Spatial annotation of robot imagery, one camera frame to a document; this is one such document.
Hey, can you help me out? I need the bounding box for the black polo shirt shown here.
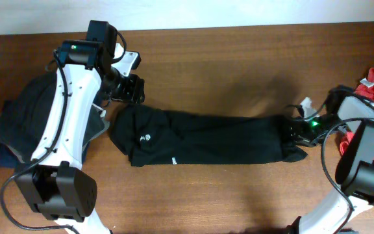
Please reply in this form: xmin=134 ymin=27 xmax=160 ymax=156
xmin=110 ymin=105 xmax=307 ymax=167

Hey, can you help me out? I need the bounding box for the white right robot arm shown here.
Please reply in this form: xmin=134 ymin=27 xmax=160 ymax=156
xmin=285 ymin=94 xmax=374 ymax=234

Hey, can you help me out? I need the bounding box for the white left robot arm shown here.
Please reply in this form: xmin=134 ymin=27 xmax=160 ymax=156
xmin=11 ymin=40 xmax=145 ymax=233

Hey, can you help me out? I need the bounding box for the dark folded garment on pile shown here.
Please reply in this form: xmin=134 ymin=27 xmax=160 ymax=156
xmin=0 ymin=71 xmax=106 ymax=163

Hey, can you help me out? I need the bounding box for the grey folded garment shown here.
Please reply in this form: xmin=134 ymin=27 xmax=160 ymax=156
xmin=0 ymin=105 xmax=109 ymax=168

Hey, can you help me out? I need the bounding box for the navy folded garment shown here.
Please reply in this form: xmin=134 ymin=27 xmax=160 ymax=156
xmin=0 ymin=100 xmax=89 ymax=170

